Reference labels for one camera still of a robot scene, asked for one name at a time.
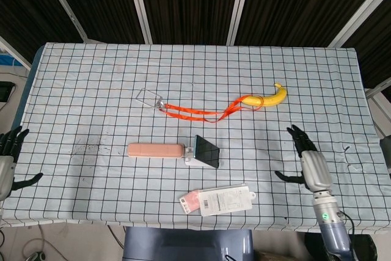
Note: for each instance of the blue box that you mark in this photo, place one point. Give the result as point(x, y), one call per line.
point(7, 60)

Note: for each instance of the white metal frame post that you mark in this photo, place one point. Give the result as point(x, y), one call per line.
point(357, 10)
point(239, 4)
point(15, 53)
point(62, 1)
point(378, 99)
point(139, 4)

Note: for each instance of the black smartphone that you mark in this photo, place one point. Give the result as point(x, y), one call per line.
point(207, 152)

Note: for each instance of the clear badge holder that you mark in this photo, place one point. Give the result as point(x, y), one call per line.
point(149, 97)

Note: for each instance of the black round floor object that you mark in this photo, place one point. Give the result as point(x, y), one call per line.
point(365, 247)

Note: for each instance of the checkered light blue tablecloth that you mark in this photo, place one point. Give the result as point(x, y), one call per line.
point(91, 90)

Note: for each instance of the pink small packet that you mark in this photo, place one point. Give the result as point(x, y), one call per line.
point(191, 201)

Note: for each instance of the yellow banana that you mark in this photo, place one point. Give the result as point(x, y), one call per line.
point(272, 98)

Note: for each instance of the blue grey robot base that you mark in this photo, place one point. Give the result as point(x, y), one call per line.
point(186, 245)

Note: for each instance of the white printed packaging bag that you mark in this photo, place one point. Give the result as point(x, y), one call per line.
point(226, 201)

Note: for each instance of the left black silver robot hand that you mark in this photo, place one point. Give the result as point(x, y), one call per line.
point(6, 175)

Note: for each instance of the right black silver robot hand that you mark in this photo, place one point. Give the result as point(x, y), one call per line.
point(316, 170)

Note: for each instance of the pink oblong case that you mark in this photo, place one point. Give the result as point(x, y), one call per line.
point(154, 150)

